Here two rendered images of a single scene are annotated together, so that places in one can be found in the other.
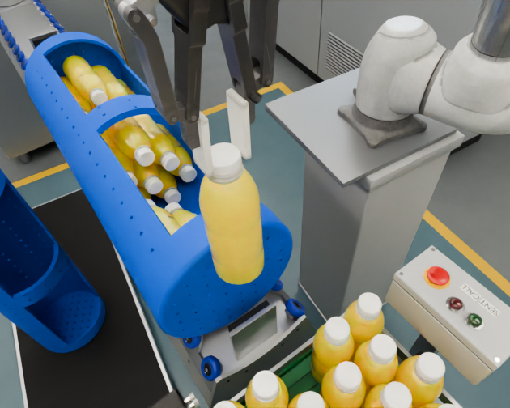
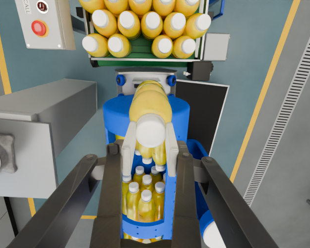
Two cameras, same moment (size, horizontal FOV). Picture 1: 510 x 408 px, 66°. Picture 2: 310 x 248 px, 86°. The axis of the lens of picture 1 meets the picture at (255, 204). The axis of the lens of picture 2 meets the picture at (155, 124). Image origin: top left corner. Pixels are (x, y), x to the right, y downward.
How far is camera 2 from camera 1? 0.25 m
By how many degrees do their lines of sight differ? 27
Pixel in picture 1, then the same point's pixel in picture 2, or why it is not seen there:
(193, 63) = (187, 199)
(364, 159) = (23, 131)
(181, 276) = (175, 112)
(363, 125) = (6, 151)
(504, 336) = not seen: outside the picture
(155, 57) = (249, 222)
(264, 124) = not seen: hidden behind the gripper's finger
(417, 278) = (51, 37)
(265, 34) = (65, 202)
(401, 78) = not seen: outside the picture
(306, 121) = (40, 174)
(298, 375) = (137, 54)
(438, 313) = (56, 10)
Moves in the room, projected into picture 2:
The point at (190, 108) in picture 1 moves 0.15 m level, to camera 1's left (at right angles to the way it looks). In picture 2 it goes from (189, 162) to (306, 223)
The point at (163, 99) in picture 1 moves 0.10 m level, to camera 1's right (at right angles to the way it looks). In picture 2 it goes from (224, 176) to (90, 106)
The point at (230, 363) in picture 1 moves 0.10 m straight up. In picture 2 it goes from (162, 78) to (164, 81)
